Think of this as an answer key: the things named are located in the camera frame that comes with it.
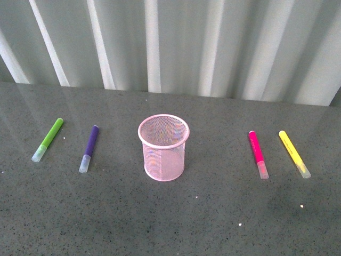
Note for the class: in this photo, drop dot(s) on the purple marker pen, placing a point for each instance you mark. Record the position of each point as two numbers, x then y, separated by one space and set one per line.
89 150

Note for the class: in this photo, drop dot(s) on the pink marker pen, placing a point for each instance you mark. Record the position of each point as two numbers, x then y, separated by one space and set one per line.
258 155

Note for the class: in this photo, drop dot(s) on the pink mesh pen cup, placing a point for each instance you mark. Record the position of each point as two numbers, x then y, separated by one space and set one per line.
163 138

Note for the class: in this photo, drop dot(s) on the green marker pen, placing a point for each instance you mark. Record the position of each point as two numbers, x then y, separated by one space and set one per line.
39 153

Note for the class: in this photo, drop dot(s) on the yellow marker pen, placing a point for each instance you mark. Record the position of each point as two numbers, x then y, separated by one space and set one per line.
294 155

